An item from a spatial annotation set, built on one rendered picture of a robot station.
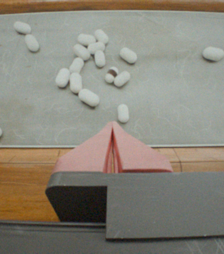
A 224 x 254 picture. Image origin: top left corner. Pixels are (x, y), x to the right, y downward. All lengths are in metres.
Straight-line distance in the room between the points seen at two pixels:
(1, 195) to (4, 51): 0.28
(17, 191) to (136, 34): 0.35
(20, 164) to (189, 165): 0.25
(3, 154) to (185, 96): 0.32
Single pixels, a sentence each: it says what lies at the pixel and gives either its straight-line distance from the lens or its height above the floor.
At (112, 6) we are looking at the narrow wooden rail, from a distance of 0.40.
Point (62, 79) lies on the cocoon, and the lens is 0.27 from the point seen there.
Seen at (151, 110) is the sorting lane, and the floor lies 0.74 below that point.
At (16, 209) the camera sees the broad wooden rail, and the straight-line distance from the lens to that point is 0.26.
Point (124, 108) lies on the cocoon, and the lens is 0.24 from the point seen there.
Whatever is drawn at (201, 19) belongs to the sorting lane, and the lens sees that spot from 0.43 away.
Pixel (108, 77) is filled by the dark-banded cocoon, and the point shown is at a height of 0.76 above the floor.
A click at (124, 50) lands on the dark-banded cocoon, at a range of 0.30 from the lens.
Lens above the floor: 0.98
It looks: 76 degrees down
